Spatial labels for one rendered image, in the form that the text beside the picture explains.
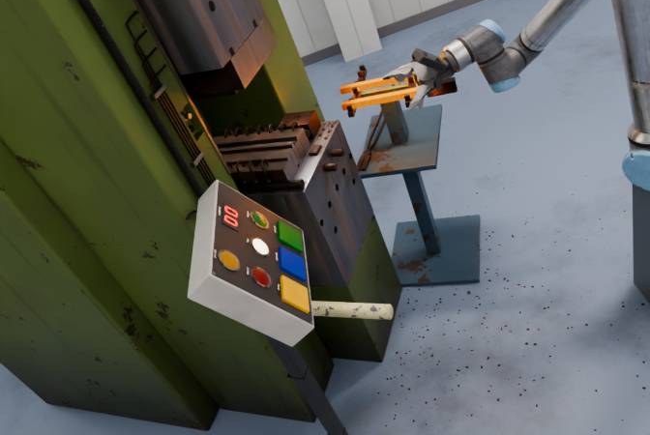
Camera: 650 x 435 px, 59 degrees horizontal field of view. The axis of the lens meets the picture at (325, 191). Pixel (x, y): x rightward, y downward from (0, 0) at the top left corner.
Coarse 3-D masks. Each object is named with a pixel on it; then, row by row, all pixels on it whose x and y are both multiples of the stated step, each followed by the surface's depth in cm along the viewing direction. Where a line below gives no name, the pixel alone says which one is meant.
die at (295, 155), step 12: (264, 132) 196; (276, 132) 193; (288, 132) 190; (300, 132) 188; (288, 144) 183; (300, 144) 188; (228, 156) 192; (240, 156) 190; (252, 156) 187; (264, 156) 185; (276, 156) 182; (288, 156) 180; (300, 156) 187; (240, 168) 186; (252, 168) 183; (264, 168) 181; (276, 168) 179; (288, 168) 180; (240, 180) 186; (252, 180) 184; (264, 180) 183; (276, 180) 181
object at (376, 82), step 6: (378, 78) 212; (348, 84) 217; (354, 84) 215; (360, 84) 214; (366, 84) 213; (372, 84) 212; (378, 84) 212; (384, 84) 211; (390, 84) 211; (342, 90) 216; (348, 90) 216; (360, 90) 215
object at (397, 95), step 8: (448, 80) 193; (416, 88) 198; (448, 88) 195; (456, 88) 194; (376, 96) 203; (384, 96) 201; (392, 96) 200; (400, 96) 199; (432, 96) 196; (344, 104) 206; (352, 104) 205; (360, 104) 205; (368, 104) 204
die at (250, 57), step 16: (256, 32) 167; (240, 48) 159; (256, 48) 166; (240, 64) 158; (256, 64) 166; (192, 80) 164; (208, 80) 162; (224, 80) 160; (240, 80) 158; (192, 96) 168
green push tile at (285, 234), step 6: (282, 222) 148; (282, 228) 146; (288, 228) 148; (282, 234) 144; (288, 234) 146; (294, 234) 148; (300, 234) 150; (282, 240) 142; (288, 240) 144; (294, 240) 146; (300, 240) 148; (294, 246) 144; (300, 246) 146; (300, 252) 145
